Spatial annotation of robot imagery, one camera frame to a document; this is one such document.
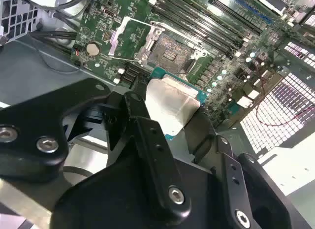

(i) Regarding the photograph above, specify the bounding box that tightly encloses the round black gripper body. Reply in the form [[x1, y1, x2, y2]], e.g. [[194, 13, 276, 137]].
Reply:
[[50, 152, 230, 229]]

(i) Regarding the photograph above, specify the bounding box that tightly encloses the metal socket cover frame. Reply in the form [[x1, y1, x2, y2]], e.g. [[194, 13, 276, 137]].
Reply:
[[108, 16, 166, 64]]

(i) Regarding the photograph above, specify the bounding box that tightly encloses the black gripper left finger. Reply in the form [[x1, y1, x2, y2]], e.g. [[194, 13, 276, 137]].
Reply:
[[0, 77, 192, 221]]

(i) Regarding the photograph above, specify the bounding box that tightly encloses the silver topped CPU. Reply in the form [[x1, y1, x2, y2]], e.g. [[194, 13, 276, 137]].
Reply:
[[145, 66, 209, 141]]

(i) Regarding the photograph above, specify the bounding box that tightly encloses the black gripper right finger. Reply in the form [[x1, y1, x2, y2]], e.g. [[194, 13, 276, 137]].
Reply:
[[183, 107, 300, 229]]

